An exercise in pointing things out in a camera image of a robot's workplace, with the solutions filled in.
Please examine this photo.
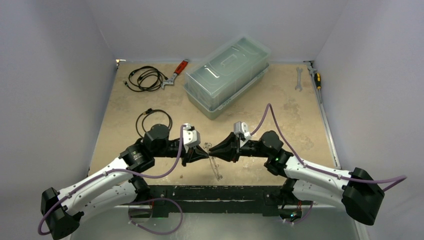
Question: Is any clear plastic storage box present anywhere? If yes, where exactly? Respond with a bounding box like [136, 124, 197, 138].
[183, 36, 271, 120]

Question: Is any red handled adjustable wrench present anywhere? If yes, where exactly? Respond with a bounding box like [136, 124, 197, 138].
[160, 58, 190, 90]

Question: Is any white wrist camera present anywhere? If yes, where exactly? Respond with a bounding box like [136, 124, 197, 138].
[233, 121, 252, 142]
[182, 123, 201, 153]

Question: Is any coiled black usb cable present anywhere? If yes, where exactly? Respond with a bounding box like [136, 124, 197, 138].
[135, 108, 173, 139]

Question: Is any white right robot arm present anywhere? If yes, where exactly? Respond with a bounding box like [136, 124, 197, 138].
[209, 130, 385, 226]

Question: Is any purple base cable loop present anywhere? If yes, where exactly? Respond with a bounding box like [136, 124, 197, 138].
[127, 198, 184, 236]

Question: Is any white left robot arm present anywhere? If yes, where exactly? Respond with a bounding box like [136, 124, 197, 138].
[37, 123, 209, 240]

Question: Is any purple camera cable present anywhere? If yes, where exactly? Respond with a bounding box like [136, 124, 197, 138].
[37, 125, 186, 237]
[250, 103, 408, 193]

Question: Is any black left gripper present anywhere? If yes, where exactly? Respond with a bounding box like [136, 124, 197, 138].
[153, 140, 209, 167]

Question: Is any silver open end spanner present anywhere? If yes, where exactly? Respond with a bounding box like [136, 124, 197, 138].
[294, 67, 303, 92]

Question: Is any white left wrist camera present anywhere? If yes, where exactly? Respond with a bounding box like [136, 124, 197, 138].
[182, 123, 201, 153]

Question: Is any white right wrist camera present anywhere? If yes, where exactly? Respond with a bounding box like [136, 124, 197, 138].
[233, 121, 252, 142]

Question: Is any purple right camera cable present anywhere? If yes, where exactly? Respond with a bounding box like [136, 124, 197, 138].
[250, 103, 408, 193]

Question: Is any yellow black screwdriver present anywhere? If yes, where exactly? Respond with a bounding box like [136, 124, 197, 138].
[314, 72, 321, 90]

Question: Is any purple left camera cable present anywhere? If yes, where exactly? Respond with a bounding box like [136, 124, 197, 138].
[37, 125, 186, 237]

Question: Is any tangled black cable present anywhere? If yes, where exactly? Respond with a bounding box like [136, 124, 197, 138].
[123, 65, 169, 93]

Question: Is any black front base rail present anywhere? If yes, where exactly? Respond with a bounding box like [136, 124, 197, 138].
[148, 185, 299, 218]

